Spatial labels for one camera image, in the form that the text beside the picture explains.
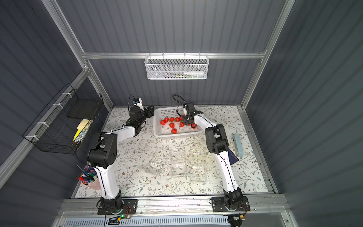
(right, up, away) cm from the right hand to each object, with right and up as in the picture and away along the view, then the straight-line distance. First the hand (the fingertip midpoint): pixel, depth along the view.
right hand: (187, 118), depth 110 cm
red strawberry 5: (-5, -5, -5) cm, 8 cm away
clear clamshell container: (-20, -30, -21) cm, 41 cm away
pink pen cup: (-49, -35, -38) cm, 71 cm away
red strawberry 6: (-10, -9, -8) cm, 16 cm away
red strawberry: (-16, -1, -2) cm, 17 cm away
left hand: (-25, +8, -13) cm, 29 cm away
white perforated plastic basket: (-15, -4, -2) cm, 16 cm away
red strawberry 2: (-12, -1, -2) cm, 12 cm away
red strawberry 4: (-12, -5, -5) cm, 14 cm away
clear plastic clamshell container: (+2, -29, -21) cm, 36 cm away
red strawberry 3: (-8, -1, -2) cm, 9 cm away
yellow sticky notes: (-57, -4, -36) cm, 68 cm away
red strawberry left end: (-19, -3, -2) cm, 19 cm away
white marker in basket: (+4, +30, -17) cm, 35 cm away
